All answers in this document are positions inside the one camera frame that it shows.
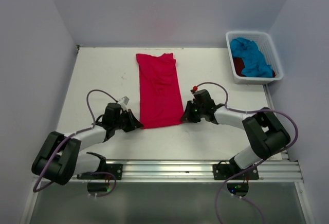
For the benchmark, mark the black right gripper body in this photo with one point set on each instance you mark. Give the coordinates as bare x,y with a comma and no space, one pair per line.
201,110

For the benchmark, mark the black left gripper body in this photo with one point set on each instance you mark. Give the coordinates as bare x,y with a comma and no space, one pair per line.
122,122

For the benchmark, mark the pink red t shirt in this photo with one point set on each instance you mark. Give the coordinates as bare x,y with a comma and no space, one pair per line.
160,97

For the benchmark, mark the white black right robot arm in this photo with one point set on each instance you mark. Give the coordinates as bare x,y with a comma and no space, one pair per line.
265,133

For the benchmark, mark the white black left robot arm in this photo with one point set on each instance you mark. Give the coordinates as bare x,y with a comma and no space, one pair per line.
61,157

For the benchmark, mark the dark red t shirt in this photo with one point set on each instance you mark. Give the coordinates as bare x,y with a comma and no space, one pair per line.
253,68

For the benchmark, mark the blue t shirt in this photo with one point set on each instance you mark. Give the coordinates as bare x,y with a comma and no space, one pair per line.
245,49

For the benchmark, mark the white plastic laundry basket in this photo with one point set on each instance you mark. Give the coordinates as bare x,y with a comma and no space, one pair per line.
266,47

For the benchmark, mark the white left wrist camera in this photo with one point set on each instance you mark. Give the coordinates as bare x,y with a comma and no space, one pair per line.
123,102

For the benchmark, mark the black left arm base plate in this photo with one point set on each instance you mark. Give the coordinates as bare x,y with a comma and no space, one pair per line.
107,172

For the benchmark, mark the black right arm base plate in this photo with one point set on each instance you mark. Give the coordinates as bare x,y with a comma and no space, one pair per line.
223,170

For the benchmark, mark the aluminium mounting rail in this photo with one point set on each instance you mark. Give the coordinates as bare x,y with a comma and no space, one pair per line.
203,171

